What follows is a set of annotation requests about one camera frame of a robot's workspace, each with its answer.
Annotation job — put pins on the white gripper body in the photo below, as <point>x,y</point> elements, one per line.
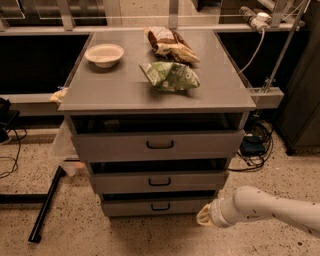
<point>216,212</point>

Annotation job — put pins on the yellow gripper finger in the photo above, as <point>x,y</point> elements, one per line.
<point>203,216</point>

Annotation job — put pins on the grey bottom drawer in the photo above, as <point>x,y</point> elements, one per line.
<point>155,203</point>

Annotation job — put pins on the grey drawer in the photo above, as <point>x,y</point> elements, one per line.
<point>155,203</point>
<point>123,138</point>
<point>157,176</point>

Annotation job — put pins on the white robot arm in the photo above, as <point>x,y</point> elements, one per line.
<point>248,204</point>

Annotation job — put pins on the grey middle drawer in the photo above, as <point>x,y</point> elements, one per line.
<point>157,176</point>

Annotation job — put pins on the grey drawer cabinet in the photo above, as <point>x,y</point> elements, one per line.
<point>124,90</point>

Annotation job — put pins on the grey top drawer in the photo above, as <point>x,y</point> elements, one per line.
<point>123,138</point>

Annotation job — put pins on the blue box on floor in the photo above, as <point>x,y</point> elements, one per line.
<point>252,146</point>

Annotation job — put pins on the dark grey cabinet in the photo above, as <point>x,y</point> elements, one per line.
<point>298,122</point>

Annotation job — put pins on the metal rod stand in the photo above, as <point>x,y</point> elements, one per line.
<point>269,80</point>

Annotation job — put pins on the green chip bag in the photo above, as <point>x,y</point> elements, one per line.
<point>170,76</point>

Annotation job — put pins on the black table leg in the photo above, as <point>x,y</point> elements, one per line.
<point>44,200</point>

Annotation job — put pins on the brown chip bag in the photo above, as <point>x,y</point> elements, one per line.
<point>169,44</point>

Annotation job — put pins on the white paper bowl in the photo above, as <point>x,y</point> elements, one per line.
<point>104,55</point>

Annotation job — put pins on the white power strip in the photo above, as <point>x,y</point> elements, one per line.
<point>257,21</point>

